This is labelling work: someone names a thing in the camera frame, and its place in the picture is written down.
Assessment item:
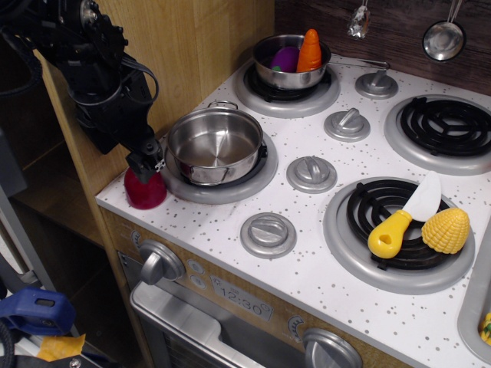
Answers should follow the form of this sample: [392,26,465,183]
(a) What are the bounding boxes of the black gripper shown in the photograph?
[74,71,165,183]

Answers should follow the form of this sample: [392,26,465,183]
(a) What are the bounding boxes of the red toy sweet potato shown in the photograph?
[124,169,167,210]

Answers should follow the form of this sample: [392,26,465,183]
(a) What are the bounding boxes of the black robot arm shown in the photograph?
[1,1,165,184]

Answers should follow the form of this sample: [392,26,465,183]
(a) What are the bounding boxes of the grey stove knob front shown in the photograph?
[240,212,297,259]

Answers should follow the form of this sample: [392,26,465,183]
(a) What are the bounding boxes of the grey stove knob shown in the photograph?
[324,108,371,143]
[286,156,338,194]
[240,212,297,259]
[355,70,399,100]

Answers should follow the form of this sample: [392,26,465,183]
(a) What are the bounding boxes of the grey stove knob middle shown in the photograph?
[286,156,338,194]

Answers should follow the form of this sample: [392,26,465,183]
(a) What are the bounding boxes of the grey stove knob upper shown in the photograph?
[324,108,371,143]

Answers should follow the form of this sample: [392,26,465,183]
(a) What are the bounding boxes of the grey stove knob back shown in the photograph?
[355,70,399,100]

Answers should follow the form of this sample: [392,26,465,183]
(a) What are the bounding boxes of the left oven dial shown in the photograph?
[139,239,186,285]

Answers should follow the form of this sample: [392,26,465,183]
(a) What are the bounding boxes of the oven dial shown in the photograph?
[139,239,186,285]
[303,328,363,368]

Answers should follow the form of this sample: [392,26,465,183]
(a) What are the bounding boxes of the front left burner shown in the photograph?
[160,133,278,205]

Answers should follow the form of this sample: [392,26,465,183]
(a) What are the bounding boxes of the burner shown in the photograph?
[232,61,341,119]
[160,133,278,205]
[384,95,490,176]
[323,177,475,295]

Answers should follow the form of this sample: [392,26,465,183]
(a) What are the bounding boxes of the back left burner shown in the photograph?
[232,61,341,119]

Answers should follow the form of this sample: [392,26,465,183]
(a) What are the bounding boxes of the steel pot at back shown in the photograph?
[252,34,390,90]

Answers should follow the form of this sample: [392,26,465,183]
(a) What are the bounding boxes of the purple toy eggplant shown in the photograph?
[269,46,300,73]

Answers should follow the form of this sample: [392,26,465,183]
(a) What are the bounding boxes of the blue clamp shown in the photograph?
[1,287,76,336]

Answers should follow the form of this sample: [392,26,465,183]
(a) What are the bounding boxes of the orange toy carrot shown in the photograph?
[296,28,322,73]

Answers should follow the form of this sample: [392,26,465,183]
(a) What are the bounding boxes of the yellow tape piece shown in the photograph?
[37,334,86,362]

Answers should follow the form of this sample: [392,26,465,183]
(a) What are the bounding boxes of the front right burner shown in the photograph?
[323,177,475,295]

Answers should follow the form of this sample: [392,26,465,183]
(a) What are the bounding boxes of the hanging clear utensil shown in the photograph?
[348,0,371,40]

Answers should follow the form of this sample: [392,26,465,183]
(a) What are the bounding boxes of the right oven dial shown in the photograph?
[303,328,363,368]

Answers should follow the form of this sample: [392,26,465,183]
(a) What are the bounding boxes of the back right burner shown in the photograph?
[384,95,490,176]

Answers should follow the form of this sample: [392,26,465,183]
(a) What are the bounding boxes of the yellow toy corn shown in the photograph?
[421,208,470,255]

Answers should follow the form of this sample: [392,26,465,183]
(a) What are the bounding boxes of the hanging steel measuring cup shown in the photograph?
[422,0,466,62]

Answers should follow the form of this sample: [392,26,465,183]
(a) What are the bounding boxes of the grey sink basin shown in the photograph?
[456,245,491,365]

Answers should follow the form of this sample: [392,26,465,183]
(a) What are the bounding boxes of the yellow toy in sink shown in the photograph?
[479,313,491,345]

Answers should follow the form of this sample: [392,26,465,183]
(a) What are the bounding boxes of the steel pan with handles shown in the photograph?
[164,106,264,186]

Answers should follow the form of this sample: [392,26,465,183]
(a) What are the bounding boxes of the silver oven door handle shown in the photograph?
[130,282,260,367]

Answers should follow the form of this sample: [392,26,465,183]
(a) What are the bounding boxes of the yellow handled toy knife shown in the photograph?
[367,171,442,259]

